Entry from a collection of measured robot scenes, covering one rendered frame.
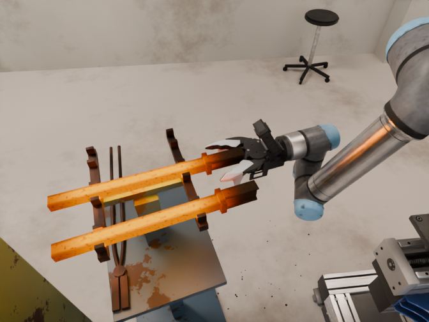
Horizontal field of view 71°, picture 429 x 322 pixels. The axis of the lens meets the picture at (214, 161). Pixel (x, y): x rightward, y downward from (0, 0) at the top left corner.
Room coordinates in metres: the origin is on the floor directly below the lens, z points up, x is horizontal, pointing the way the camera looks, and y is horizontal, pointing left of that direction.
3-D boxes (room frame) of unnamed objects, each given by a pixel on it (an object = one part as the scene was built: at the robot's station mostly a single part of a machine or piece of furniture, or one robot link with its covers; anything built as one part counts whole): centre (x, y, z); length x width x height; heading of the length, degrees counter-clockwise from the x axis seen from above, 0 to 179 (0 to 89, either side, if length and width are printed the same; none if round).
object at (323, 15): (2.62, -0.91, 0.27); 0.46 x 0.44 x 0.55; 97
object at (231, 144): (0.56, -0.02, 1.00); 0.09 x 0.03 x 0.06; 82
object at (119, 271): (0.52, 0.31, 0.77); 0.60 x 0.04 x 0.01; 14
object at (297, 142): (0.57, -0.21, 1.01); 0.08 x 0.05 x 0.08; 19
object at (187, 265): (0.44, 0.17, 0.75); 0.40 x 0.30 x 0.02; 19
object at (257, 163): (0.50, -0.09, 1.03); 0.09 x 0.05 x 0.02; 136
